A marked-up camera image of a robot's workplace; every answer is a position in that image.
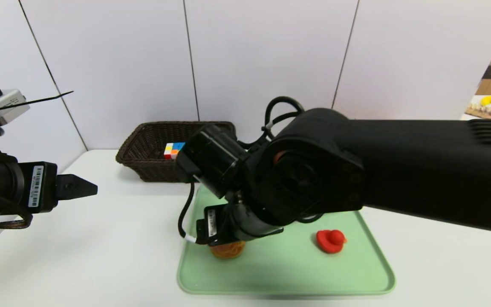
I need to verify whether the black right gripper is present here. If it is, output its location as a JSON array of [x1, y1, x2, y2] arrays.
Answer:
[[204, 203, 284, 247]]

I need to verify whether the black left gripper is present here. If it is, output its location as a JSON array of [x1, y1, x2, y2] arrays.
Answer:
[[0, 158, 98, 220]]

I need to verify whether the pinkish bread bun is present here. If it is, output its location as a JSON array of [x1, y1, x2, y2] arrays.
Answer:
[[210, 241, 246, 260]]

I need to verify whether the multicoloured puzzle cube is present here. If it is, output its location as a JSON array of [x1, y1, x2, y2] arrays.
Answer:
[[164, 142, 185, 160]]

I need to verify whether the red rubber duck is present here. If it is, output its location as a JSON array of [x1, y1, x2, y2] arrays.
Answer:
[[316, 229, 347, 255]]

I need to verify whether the dark brown wicker basket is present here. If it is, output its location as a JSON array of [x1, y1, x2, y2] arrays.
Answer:
[[116, 121, 237, 183]]

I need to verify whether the light green plastic tray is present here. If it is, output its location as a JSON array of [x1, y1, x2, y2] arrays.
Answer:
[[176, 183, 396, 296]]

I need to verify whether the white side table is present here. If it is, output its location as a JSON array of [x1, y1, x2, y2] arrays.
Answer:
[[461, 95, 491, 122]]

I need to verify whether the brown wooden tray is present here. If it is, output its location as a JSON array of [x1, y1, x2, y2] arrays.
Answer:
[[465, 102, 491, 121]]

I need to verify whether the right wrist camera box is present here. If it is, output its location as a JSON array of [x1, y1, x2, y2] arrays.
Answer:
[[175, 149, 199, 184]]

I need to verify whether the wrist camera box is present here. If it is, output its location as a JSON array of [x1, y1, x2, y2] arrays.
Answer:
[[0, 89, 31, 125], [175, 149, 199, 184]]

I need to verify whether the thin black cable tie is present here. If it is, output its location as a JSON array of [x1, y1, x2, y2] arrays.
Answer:
[[0, 90, 74, 113]]

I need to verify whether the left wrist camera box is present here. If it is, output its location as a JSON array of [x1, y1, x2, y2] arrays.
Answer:
[[0, 89, 31, 125]]

